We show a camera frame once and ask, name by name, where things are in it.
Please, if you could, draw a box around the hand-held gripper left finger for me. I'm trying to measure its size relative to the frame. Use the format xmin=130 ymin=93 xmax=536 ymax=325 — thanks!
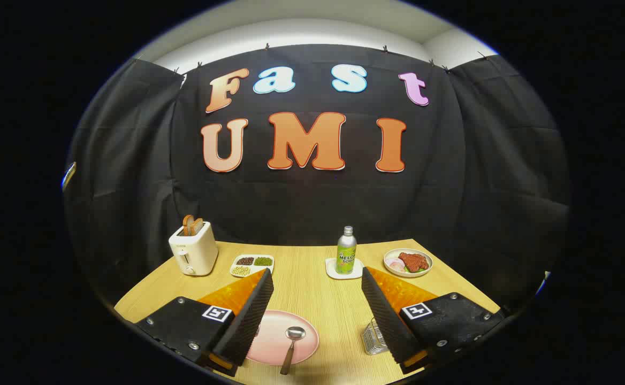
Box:
xmin=133 ymin=267 xmax=275 ymax=378

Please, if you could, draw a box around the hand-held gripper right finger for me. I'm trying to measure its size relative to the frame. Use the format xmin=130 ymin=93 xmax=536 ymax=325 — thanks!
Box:
xmin=361 ymin=266 xmax=506 ymax=375

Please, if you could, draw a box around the metal spoon with brown handle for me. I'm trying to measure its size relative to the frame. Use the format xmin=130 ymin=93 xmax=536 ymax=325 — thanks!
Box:
xmin=280 ymin=326 xmax=306 ymax=375

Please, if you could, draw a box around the pink round plate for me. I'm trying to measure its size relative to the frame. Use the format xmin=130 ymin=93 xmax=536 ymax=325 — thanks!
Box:
xmin=246 ymin=310 xmax=320 ymax=366

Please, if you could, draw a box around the white divided snack dish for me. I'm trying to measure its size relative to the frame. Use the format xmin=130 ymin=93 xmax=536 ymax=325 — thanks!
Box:
xmin=230 ymin=254 xmax=275 ymax=278

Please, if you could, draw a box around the red fried meat piece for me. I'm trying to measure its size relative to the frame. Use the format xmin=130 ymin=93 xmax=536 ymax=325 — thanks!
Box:
xmin=398 ymin=252 xmax=430 ymax=272

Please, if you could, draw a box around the white oval food plate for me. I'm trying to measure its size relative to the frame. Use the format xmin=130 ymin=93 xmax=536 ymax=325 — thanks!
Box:
xmin=383 ymin=248 xmax=433 ymax=278

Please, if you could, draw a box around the green soda bottle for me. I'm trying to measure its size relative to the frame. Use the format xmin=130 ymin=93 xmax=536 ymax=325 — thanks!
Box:
xmin=336 ymin=226 xmax=357 ymax=275

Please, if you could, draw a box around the white square coaster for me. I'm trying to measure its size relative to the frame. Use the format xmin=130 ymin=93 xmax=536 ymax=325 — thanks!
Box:
xmin=325 ymin=258 xmax=365 ymax=280

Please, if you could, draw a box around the cream white toaster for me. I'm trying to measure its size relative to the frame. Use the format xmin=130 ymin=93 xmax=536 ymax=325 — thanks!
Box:
xmin=168 ymin=221 xmax=219 ymax=276

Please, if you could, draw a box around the black backdrop cloth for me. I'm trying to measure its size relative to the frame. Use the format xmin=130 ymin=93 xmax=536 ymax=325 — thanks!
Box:
xmin=64 ymin=44 xmax=573 ymax=321

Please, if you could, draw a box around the metal wire cutlery basket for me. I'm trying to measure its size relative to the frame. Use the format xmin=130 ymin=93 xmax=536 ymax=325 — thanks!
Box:
xmin=362 ymin=318 xmax=389 ymax=356

